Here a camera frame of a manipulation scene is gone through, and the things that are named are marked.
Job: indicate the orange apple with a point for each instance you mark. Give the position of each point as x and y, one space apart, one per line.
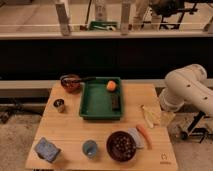
111 86

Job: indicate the green plastic tray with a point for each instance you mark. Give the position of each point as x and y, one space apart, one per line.
96 102

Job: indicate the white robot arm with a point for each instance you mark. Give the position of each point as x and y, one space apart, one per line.
186 85

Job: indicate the blue plastic cup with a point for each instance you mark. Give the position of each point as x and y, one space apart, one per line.
90 148

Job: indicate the small metal can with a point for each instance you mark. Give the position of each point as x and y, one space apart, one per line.
59 104

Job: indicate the orange carrot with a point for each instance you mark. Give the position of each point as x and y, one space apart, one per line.
144 133

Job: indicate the green background bin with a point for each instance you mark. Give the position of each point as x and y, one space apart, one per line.
101 25

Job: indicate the dark brown bowl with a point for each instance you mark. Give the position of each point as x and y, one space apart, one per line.
121 146

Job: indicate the grey cloth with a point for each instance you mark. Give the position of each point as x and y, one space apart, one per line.
135 135

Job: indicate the blue sponge block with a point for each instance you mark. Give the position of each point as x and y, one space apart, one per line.
46 150

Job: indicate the black background stand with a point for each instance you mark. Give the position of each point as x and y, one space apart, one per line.
161 9

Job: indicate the red-brown pan with handle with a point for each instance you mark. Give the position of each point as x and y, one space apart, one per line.
72 82

